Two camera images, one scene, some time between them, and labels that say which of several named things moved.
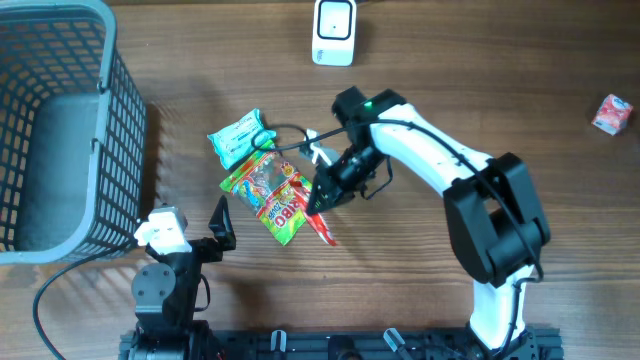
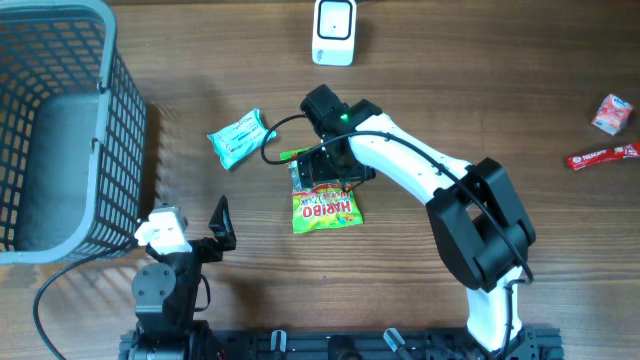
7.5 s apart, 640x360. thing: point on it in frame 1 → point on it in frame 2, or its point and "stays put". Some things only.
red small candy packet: x=612 y=115 stays put
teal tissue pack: x=235 y=143 stays put
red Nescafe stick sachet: x=315 y=219 → x=578 y=161
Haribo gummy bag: x=264 y=185 → x=323 y=207
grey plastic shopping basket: x=73 y=134 stays put
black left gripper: x=212 y=252 stays put
